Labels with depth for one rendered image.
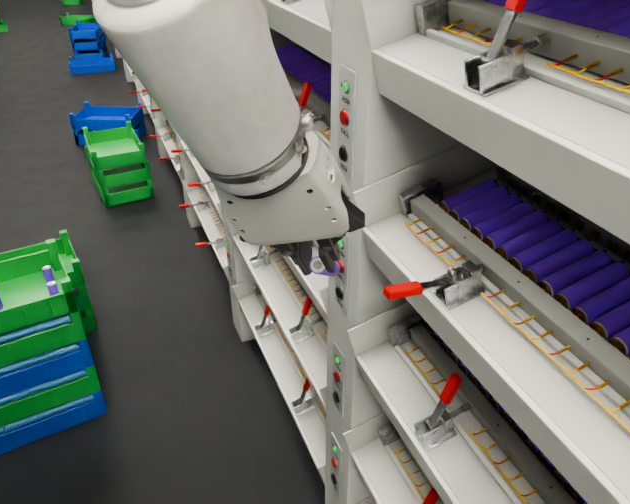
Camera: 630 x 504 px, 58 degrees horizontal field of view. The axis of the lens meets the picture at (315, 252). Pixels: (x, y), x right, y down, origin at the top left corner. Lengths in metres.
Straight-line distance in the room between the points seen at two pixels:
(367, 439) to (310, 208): 0.53
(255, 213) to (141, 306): 1.39
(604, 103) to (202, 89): 0.26
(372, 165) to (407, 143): 0.05
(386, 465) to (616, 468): 0.50
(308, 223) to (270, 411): 1.02
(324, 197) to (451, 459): 0.35
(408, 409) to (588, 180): 0.42
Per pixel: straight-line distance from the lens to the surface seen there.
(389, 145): 0.64
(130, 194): 2.46
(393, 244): 0.63
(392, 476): 0.90
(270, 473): 1.35
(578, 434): 0.47
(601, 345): 0.49
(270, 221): 0.48
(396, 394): 0.73
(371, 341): 0.78
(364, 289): 0.72
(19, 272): 1.49
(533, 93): 0.45
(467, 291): 0.55
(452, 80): 0.49
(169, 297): 1.86
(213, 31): 0.33
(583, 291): 0.54
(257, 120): 0.37
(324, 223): 0.48
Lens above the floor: 1.08
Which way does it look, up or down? 33 degrees down
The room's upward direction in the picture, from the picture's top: straight up
